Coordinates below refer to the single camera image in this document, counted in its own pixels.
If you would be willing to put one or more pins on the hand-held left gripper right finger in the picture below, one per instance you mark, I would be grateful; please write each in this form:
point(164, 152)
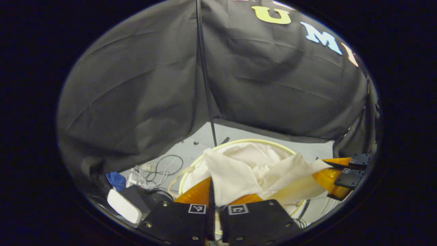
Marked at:
point(259, 222)

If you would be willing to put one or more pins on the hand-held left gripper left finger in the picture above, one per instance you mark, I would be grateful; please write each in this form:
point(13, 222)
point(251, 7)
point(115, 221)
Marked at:
point(174, 222)

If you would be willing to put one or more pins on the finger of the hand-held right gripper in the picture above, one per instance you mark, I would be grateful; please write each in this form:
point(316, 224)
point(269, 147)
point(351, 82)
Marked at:
point(348, 179)
point(358, 160)

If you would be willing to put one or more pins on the cream shirt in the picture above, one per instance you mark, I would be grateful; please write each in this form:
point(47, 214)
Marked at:
point(235, 177)

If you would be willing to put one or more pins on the mesh laundry hamper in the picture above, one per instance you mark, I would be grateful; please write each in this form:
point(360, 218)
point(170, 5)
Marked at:
point(254, 140)

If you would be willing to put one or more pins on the white box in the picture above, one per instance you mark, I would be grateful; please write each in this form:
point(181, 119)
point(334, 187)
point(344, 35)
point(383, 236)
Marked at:
point(124, 206)

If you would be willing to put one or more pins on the blue cloth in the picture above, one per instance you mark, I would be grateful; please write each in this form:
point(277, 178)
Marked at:
point(116, 180)

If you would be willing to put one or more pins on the black backdrop cloth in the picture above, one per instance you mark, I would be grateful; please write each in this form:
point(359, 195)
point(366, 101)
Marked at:
point(136, 85)

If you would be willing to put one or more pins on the black rack pole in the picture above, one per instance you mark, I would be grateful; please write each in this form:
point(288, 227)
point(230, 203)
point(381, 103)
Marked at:
point(205, 75)

